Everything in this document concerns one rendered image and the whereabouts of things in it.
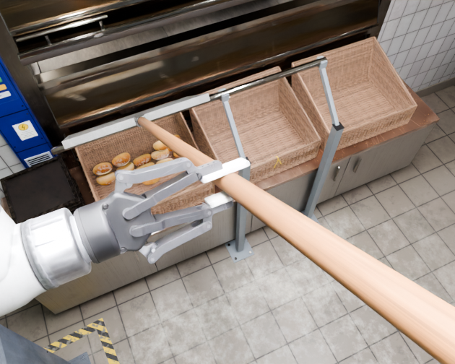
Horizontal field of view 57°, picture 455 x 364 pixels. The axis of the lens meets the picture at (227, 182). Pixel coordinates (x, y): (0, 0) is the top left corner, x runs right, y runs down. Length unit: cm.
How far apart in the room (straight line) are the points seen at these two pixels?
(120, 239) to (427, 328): 40
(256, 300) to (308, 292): 32
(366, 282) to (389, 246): 256
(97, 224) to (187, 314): 204
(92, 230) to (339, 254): 31
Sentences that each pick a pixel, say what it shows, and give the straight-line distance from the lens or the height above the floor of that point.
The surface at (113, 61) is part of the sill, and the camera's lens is 198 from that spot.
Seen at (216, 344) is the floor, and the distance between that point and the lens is 249.
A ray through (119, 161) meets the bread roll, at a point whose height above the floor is 69.
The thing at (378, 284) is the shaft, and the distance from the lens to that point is 29.
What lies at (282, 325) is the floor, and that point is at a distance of 254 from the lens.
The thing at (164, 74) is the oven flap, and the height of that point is 102.
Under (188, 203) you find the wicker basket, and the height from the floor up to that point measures 63.
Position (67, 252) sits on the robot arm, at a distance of 53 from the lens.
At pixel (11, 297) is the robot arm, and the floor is 197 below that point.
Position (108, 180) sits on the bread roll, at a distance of 224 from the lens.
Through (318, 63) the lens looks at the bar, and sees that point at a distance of 196.
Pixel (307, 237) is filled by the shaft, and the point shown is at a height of 212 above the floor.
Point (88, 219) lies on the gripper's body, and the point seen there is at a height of 200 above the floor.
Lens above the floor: 245
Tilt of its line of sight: 57 degrees down
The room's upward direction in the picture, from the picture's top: straight up
